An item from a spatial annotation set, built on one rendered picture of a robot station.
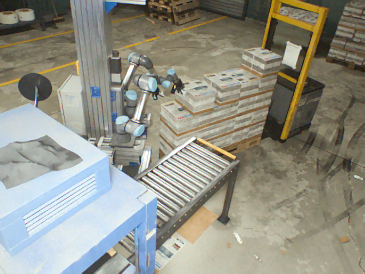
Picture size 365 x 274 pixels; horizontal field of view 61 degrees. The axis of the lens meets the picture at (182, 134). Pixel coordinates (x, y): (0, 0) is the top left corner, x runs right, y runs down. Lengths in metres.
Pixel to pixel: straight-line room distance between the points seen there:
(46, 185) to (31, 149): 0.20
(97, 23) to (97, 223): 1.75
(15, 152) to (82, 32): 1.55
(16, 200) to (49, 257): 0.24
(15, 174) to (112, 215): 0.40
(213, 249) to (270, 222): 0.73
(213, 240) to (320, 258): 1.03
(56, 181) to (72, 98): 1.80
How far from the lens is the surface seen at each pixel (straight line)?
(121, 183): 1.46
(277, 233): 3.44
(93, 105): 2.99
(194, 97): 3.21
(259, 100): 4.01
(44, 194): 1.20
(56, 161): 1.29
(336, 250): 3.57
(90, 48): 2.75
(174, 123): 3.33
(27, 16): 8.68
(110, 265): 2.09
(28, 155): 1.35
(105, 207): 1.37
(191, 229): 3.26
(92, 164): 1.27
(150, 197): 1.39
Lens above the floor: 2.57
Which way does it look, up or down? 35 degrees down
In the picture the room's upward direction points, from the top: 5 degrees clockwise
